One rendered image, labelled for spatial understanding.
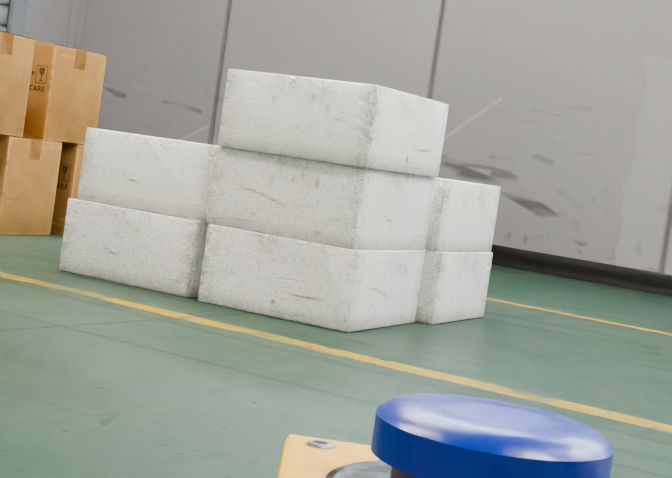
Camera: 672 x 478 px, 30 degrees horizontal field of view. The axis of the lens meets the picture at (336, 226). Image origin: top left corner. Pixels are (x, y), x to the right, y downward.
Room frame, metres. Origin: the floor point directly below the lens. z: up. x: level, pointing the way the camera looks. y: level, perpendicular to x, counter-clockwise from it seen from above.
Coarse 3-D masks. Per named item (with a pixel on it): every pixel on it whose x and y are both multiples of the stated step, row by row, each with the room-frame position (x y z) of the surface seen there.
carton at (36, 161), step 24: (0, 144) 3.77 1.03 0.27; (24, 144) 3.81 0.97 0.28; (48, 144) 3.91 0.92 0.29; (0, 168) 3.77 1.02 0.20; (24, 168) 3.83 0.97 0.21; (48, 168) 3.92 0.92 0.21; (0, 192) 3.76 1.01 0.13; (24, 192) 3.84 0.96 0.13; (48, 192) 3.93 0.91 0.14; (0, 216) 3.76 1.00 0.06; (24, 216) 3.85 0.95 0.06; (48, 216) 3.95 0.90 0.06
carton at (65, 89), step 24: (48, 48) 3.93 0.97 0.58; (72, 48) 3.99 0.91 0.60; (48, 72) 3.93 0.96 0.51; (72, 72) 4.00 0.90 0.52; (96, 72) 4.09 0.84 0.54; (48, 96) 3.92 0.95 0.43; (72, 96) 4.01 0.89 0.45; (96, 96) 4.10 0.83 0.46; (48, 120) 3.93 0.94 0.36; (72, 120) 4.02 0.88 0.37; (96, 120) 4.12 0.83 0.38
